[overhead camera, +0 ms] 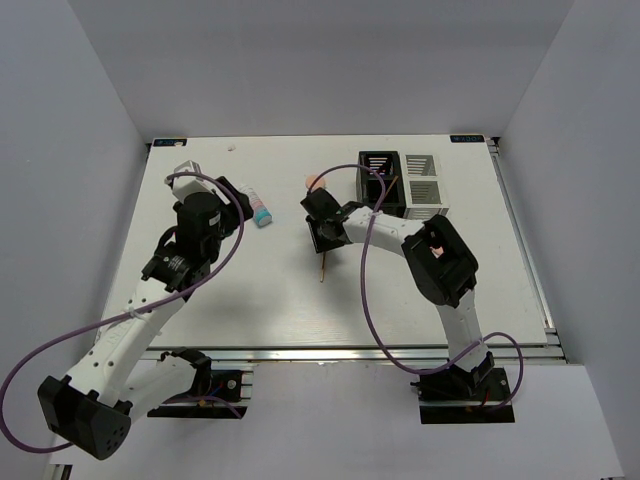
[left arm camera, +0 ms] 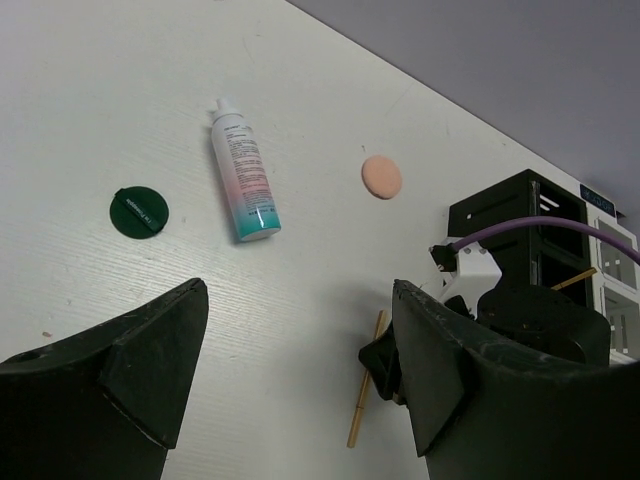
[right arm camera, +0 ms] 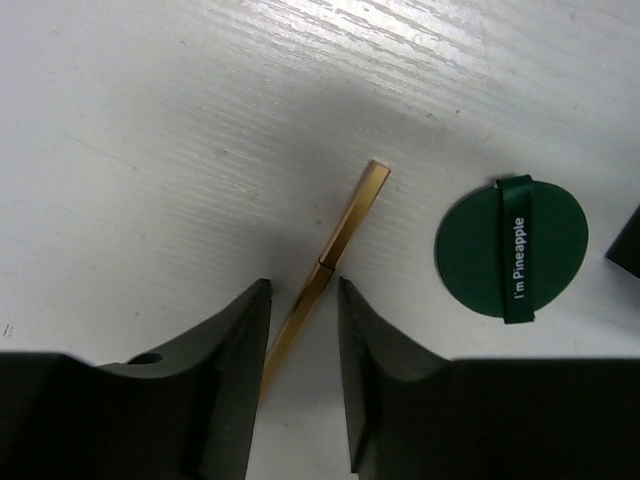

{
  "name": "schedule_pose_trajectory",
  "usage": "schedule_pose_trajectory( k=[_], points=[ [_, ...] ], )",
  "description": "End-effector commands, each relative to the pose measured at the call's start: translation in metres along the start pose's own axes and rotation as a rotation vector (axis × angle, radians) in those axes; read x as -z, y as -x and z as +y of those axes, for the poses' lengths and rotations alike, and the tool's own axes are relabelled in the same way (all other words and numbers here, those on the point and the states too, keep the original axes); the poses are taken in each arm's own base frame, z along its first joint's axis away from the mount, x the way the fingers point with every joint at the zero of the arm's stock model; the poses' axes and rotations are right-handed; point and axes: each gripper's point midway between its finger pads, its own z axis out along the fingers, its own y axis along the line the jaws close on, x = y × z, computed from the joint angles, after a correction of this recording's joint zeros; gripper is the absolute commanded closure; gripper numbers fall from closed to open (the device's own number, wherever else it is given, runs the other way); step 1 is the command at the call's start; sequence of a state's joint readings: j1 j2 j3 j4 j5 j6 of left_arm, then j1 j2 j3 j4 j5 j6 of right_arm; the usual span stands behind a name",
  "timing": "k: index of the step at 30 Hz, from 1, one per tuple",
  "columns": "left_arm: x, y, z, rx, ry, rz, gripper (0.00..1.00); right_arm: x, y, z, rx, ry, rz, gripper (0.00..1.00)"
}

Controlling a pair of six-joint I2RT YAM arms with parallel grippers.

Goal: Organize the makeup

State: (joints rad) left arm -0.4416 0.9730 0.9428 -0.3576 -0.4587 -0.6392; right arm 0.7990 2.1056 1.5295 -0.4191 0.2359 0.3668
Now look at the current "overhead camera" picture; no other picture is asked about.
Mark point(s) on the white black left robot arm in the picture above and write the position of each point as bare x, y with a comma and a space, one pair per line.
94, 405

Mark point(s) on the black slotted organizer box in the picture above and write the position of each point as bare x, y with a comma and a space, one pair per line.
386, 164

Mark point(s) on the white pink teal spray bottle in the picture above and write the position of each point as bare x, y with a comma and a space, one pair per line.
261, 215

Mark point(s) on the blue table label left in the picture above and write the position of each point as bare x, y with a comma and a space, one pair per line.
169, 142

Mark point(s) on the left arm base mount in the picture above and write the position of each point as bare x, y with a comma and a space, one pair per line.
215, 393

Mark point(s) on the gold makeup stick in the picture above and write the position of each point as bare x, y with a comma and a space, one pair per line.
386, 188
323, 267

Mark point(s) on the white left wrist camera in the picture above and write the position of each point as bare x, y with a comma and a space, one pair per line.
190, 183

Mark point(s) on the pink round makeup puff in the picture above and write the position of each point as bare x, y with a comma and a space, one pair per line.
314, 182

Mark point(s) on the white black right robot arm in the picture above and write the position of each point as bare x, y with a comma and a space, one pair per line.
441, 264

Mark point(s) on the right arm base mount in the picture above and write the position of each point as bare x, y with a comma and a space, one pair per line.
443, 402

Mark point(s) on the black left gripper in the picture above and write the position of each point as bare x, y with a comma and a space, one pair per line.
233, 210

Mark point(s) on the white slotted organizer box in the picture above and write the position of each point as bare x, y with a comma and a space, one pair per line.
423, 185

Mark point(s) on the blue table label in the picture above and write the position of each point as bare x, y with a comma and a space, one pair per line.
169, 142
467, 138

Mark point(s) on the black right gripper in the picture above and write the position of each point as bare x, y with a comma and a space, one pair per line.
319, 244

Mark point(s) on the blue table label right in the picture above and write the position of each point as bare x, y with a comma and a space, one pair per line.
467, 138

